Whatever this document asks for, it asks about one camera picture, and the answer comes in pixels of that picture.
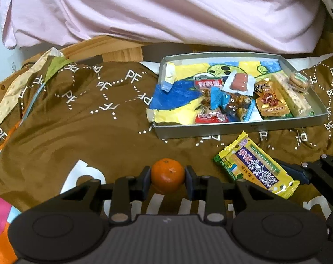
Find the small orange mandarin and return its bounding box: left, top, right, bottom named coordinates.
left=150, top=158, right=185, bottom=194

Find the yellow green cracker packet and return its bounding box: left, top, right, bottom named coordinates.
left=214, top=132, right=300, bottom=199

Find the rice puff bar packet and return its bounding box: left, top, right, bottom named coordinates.
left=271, top=73, right=313, bottom=117

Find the gold orange snack packet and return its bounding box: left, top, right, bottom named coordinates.
left=254, top=79, right=290, bottom=117

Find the dark dried fruit packet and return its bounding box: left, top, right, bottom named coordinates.
left=224, top=93, right=252, bottom=122

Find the light blue candy wrapper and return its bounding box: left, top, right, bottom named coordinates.
left=210, top=87, right=231, bottom=110

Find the round biscuit clear packet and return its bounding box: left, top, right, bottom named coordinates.
left=288, top=71, right=311, bottom=94

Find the red cookie snack packet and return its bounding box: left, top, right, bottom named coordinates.
left=193, top=73, right=229, bottom=124

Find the pink sausage white packet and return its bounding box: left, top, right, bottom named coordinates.
left=222, top=71, right=255, bottom=96

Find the dark blue snack packet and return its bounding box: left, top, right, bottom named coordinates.
left=236, top=99, right=263, bottom=122

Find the colourful drawing paper liner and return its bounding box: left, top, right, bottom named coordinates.
left=147, top=60, right=284, bottom=125

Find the silver metal tray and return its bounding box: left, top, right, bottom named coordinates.
left=146, top=52, right=328, bottom=138

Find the pink bed sheet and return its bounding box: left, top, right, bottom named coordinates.
left=0, top=0, right=325, bottom=54

